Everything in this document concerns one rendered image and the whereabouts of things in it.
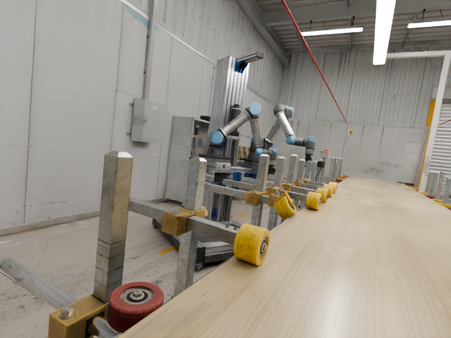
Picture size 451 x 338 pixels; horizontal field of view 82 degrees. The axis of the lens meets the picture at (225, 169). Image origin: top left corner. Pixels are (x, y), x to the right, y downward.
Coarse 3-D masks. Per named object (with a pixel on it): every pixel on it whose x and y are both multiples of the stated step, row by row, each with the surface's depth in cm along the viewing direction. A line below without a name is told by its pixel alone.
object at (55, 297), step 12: (0, 264) 58; (12, 264) 57; (12, 276) 56; (24, 276) 54; (36, 276) 54; (36, 288) 51; (48, 288) 51; (48, 300) 49; (60, 300) 48; (72, 300) 48; (96, 324) 43; (108, 324) 43; (96, 336) 42; (108, 336) 41
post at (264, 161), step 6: (264, 156) 111; (264, 162) 111; (258, 168) 112; (264, 168) 111; (258, 174) 112; (264, 174) 111; (258, 180) 112; (264, 180) 112; (258, 186) 112; (264, 186) 113; (252, 210) 114; (258, 210) 112; (252, 216) 114; (258, 216) 112; (252, 222) 114; (258, 222) 113
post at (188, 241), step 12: (192, 168) 68; (204, 168) 69; (192, 180) 68; (204, 180) 70; (192, 192) 68; (192, 204) 68; (180, 240) 70; (192, 240) 69; (180, 252) 70; (192, 252) 70; (180, 264) 70; (192, 264) 71; (180, 276) 70; (192, 276) 72; (180, 288) 70
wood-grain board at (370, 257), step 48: (336, 192) 194; (384, 192) 236; (288, 240) 75; (336, 240) 80; (384, 240) 87; (432, 240) 94; (192, 288) 44; (240, 288) 46; (288, 288) 48; (336, 288) 50; (384, 288) 53; (432, 288) 55; (144, 336) 32; (192, 336) 33; (240, 336) 34; (288, 336) 36; (336, 336) 37; (384, 336) 38; (432, 336) 39
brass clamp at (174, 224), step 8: (184, 208) 69; (168, 216) 62; (176, 216) 61; (184, 216) 63; (192, 216) 66; (200, 216) 69; (208, 216) 72; (168, 224) 62; (176, 224) 61; (184, 224) 63; (168, 232) 62; (176, 232) 61; (184, 232) 64
